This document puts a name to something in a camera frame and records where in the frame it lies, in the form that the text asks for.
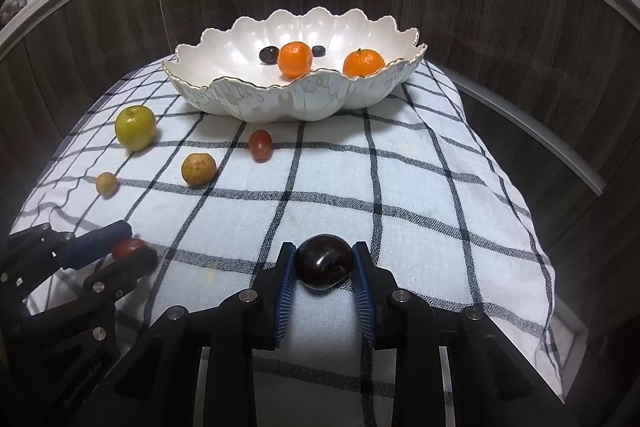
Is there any green round fruit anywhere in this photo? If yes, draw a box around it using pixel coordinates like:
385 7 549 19
115 105 156 153

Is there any white blue checkered cloth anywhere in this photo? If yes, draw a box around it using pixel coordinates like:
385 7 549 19
8 56 576 427

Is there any small tan longan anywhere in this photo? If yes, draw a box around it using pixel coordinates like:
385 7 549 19
94 172 118 198

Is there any red grape tomato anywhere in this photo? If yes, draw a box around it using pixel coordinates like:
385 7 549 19
248 130 273 162
111 237 146 260

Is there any white scalloped ceramic bowl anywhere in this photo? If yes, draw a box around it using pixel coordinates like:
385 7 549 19
163 6 427 124

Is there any small dark grape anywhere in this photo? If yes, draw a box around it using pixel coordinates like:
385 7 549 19
311 46 326 57

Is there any tan round longan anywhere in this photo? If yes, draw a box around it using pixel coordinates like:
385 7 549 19
181 153 217 186

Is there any orange mandarin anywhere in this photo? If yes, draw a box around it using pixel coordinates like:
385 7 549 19
343 49 385 78
277 41 314 80

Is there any large dark plum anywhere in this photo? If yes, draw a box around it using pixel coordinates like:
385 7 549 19
294 234 355 291

